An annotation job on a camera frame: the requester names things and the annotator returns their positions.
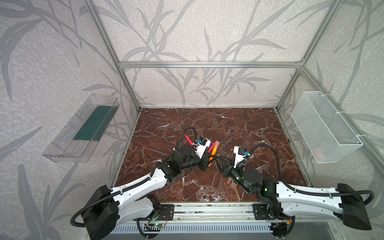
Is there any green circuit board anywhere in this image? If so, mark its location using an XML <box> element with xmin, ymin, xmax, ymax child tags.
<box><xmin>146</xmin><ymin>223</ymin><xmax>167</xmax><ymax>232</ymax></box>

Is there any pink red marker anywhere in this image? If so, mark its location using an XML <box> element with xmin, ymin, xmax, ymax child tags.
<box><xmin>208</xmin><ymin>141</ymin><xmax>217</xmax><ymax>153</ymax></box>

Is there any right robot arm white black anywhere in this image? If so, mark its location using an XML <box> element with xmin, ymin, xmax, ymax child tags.
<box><xmin>215</xmin><ymin>156</ymin><xmax>374</xmax><ymax>231</ymax></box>

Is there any aluminium frame horizontal bar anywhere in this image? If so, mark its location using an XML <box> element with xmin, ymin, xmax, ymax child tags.
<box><xmin>119</xmin><ymin>62</ymin><xmax>301</xmax><ymax>69</ymax></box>

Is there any aluminium frame corner post right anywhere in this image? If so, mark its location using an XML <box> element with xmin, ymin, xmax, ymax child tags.
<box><xmin>275</xmin><ymin>0</ymin><xmax>344</xmax><ymax>112</ymax></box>

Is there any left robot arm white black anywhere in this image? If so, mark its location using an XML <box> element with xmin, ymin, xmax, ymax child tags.
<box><xmin>70</xmin><ymin>144</ymin><xmax>214</xmax><ymax>240</ymax></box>

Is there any white wire mesh basket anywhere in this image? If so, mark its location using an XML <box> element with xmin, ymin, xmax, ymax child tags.
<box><xmin>291</xmin><ymin>91</ymin><xmax>364</xmax><ymax>164</ymax></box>

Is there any aluminium frame corner post left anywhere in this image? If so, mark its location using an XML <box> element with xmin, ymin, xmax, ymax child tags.
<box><xmin>85</xmin><ymin>0</ymin><xmax>141</xmax><ymax>112</ymax></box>

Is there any clear plastic wall bin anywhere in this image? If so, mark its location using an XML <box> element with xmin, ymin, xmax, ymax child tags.
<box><xmin>42</xmin><ymin>94</ymin><xmax>120</xmax><ymax>163</ymax></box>

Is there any aluminium frame corner post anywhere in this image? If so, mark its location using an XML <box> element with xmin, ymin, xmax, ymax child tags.
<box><xmin>85</xmin><ymin>0</ymin><xmax>141</xmax><ymax>112</ymax></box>
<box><xmin>275</xmin><ymin>0</ymin><xmax>344</xmax><ymax>112</ymax></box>

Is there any orange highlighter marker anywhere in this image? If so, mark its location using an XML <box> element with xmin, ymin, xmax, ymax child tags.
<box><xmin>209</xmin><ymin>141</ymin><xmax>220</xmax><ymax>166</ymax></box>

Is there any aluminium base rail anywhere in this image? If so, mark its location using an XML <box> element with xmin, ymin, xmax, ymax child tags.
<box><xmin>113</xmin><ymin>202</ymin><xmax>289</xmax><ymax>235</ymax></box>

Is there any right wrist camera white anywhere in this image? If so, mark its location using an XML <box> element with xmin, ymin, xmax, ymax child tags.
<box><xmin>233</xmin><ymin>146</ymin><xmax>250</xmax><ymax>169</ymax></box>

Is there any pink marker far left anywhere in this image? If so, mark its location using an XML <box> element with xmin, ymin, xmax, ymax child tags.
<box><xmin>185</xmin><ymin>135</ymin><xmax>194</xmax><ymax>147</ymax></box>

